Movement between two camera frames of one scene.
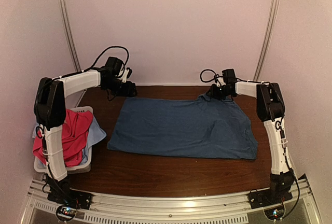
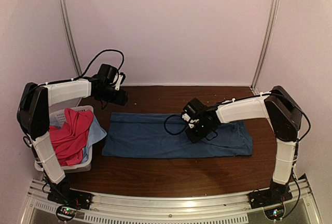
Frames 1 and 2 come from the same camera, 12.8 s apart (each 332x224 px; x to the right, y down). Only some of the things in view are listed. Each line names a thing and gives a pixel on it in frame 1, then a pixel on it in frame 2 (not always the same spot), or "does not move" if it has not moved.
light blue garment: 95,133 does not move
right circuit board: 276,213 does not move
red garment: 74,134 does not move
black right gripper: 213,93 → 194,139
